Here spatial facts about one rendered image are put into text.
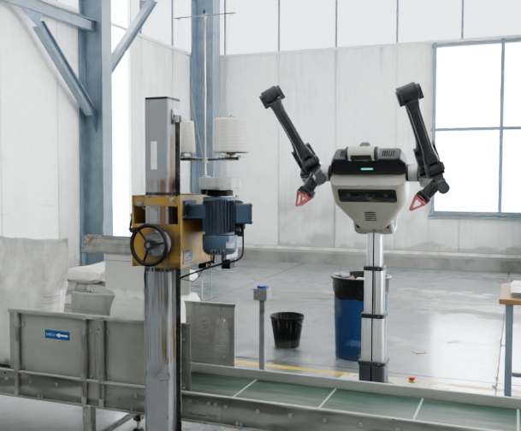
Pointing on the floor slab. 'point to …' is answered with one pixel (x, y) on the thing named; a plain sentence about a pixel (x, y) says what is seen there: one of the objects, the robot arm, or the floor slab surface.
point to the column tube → (163, 174)
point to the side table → (512, 336)
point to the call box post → (262, 334)
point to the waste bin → (350, 312)
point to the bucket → (287, 328)
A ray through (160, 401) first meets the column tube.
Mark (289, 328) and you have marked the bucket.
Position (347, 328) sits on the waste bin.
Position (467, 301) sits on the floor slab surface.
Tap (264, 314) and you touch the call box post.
